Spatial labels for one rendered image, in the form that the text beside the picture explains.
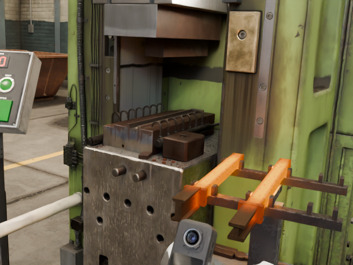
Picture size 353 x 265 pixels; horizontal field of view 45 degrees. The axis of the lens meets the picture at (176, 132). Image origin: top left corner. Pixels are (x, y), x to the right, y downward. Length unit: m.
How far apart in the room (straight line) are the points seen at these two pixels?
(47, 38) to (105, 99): 8.94
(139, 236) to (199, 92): 0.68
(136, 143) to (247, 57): 0.43
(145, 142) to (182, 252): 0.83
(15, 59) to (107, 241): 0.70
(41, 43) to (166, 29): 9.40
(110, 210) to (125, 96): 0.44
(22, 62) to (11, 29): 9.45
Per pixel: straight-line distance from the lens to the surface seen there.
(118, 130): 1.38
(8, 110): 1.52
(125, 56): 1.58
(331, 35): 1.60
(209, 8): 1.43
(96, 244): 1.50
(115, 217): 1.40
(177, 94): 1.80
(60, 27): 10.15
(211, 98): 1.72
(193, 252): 0.52
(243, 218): 0.74
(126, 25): 1.33
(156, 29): 1.27
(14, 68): 1.59
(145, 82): 1.68
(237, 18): 1.27
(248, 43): 1.26
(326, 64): 1.60
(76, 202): 1.74
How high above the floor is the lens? 1.28
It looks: 13 degrees down
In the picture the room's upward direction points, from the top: 3 degrees clockwise
